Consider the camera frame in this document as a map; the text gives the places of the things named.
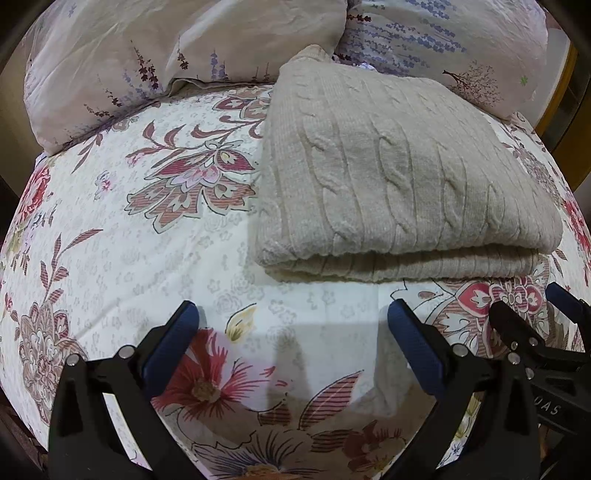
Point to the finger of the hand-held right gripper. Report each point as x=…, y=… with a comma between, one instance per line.
x=569, y=302
x=517, y=330

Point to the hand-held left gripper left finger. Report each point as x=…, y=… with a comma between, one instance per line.
x=170, y=342

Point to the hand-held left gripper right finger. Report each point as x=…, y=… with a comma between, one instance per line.
x=412, y=344

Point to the floral bed sheet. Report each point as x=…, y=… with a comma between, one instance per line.
x=138, y=221

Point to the yellow wooden furniture edge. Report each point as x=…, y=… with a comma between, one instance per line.
x=561, y=87

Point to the right lavender-print pillow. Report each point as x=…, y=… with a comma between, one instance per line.
x=438, y=41

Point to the pale lavender-print pillow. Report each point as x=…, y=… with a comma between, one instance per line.
x=138, y=50

